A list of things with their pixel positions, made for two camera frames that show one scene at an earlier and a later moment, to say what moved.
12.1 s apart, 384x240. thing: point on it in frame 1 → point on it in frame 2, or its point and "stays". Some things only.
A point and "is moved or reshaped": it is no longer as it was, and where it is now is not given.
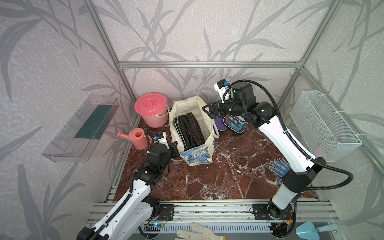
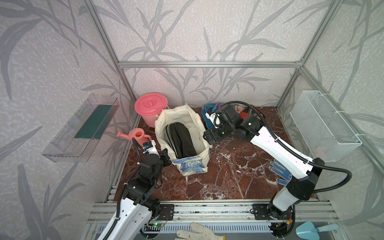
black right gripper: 218,105 → 214,138
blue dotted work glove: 280,167 stays
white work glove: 197,232 stays
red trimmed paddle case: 195,130 is moved or reshaped
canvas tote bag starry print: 199,155 is moved or reshaped
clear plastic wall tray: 75,142 stays
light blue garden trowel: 306,230 stays
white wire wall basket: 328,133 stays
